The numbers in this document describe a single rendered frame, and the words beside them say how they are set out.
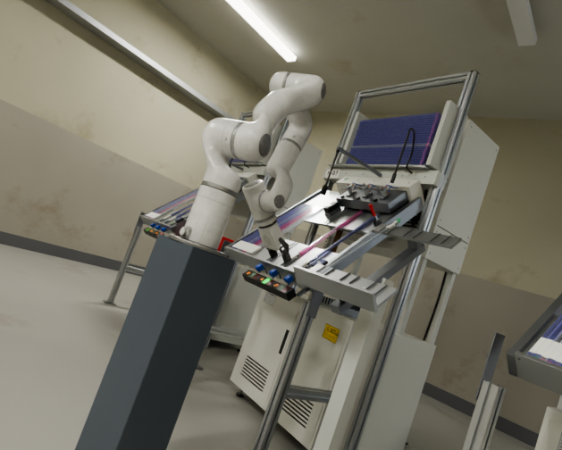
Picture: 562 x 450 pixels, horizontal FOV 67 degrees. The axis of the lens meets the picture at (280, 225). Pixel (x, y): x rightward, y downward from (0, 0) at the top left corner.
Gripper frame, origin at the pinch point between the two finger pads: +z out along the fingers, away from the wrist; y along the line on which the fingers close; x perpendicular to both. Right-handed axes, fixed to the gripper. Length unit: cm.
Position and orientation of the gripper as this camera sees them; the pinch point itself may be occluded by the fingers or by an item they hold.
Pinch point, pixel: (281, 257)
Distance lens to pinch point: 164.5
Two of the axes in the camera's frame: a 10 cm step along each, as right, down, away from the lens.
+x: 7.6, -4.7, 4.6
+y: 5.7, 1.3, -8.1
